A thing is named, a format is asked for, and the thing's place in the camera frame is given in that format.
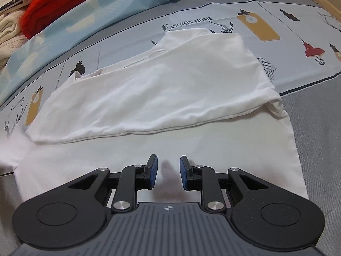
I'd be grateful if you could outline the grey printed bed sheet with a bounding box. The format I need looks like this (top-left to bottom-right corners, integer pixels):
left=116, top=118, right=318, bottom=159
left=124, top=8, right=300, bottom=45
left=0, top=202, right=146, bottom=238
left=0, top=0, right=341, bottom=256

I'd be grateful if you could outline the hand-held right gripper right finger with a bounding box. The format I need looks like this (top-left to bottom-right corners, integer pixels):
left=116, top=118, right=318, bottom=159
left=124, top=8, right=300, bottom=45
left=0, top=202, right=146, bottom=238
left=180, top=155, right=277, bottom=214

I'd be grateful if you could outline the white t-shirt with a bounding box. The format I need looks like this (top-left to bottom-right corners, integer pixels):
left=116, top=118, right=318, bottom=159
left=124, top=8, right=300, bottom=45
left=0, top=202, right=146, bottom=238
left=0, top=27, right=310, bottom=214

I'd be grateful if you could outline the red knitted cloth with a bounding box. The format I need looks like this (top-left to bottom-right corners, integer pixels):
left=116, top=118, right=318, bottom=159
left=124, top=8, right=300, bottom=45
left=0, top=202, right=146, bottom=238
left=21, top=0, right=130, bottom=38

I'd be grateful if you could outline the cream knitted blanket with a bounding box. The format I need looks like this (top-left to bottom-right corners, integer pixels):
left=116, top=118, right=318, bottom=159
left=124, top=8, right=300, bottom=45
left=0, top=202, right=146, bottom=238
left=0, top=9, right=28, bottom=60

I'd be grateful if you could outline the light blue patterned quilt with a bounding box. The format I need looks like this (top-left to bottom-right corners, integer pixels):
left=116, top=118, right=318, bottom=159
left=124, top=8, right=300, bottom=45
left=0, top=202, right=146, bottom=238
left=0, top=0, right=317, bottom=110

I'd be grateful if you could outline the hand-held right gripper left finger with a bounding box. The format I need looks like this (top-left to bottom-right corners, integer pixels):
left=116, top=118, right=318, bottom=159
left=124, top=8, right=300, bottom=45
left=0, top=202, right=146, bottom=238
left=61, top=154, right=159, bottom=214

